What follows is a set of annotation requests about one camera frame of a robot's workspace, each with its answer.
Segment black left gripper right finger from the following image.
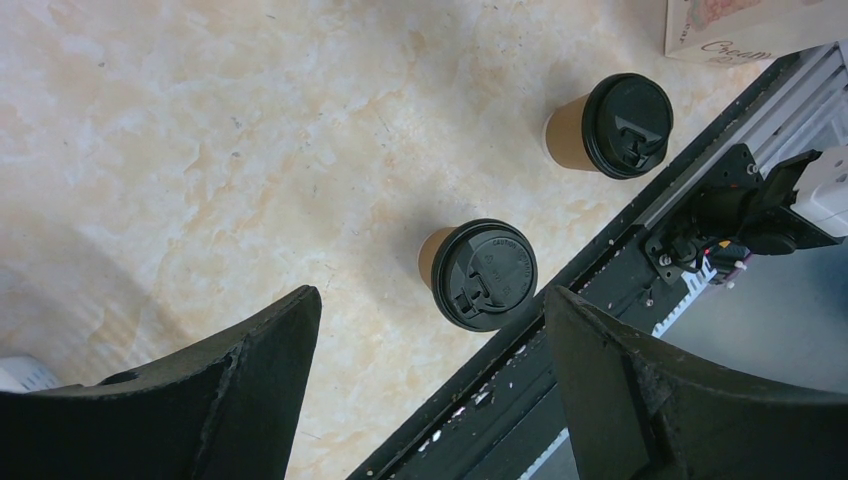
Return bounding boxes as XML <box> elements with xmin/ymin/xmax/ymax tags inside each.
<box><xmin>544</xmin><ymin>287</ymin><xmax>847</xmax><ymax>479</ymax></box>

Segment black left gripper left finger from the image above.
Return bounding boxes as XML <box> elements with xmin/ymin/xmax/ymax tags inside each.
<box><xmin>1</xmin><ymin>285</ymin><xmax>322</xmax><ymax>479</ymax></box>

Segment brown paper coffee cup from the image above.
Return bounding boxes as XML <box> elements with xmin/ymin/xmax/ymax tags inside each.
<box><xmin>543</xmin><ymin>94</ymin><xmax>597</xmax><ymax>172</ymax></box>

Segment paper takeout bag orange handles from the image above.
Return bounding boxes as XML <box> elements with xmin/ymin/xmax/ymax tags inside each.
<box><xmin>664</xmin><ymin>0</ymin><xmax>847</xmax><ymax>66</ymax></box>

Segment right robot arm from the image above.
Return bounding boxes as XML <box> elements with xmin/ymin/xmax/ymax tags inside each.
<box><xmin>750</xmin><ymin>146</ymin><xmax>847</xmax><ymax>255</ymax></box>

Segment white plastic basket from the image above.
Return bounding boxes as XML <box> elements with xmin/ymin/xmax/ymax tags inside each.
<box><xmin>0</xmin><ymin>355</ymin><xmax>62</xmax><ymax>393</ymax></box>

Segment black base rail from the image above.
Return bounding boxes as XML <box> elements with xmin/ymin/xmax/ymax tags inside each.
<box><xmin>353</xmin><ymin>41</ymin><xmax>847</xmax><ymax>479</ymax></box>

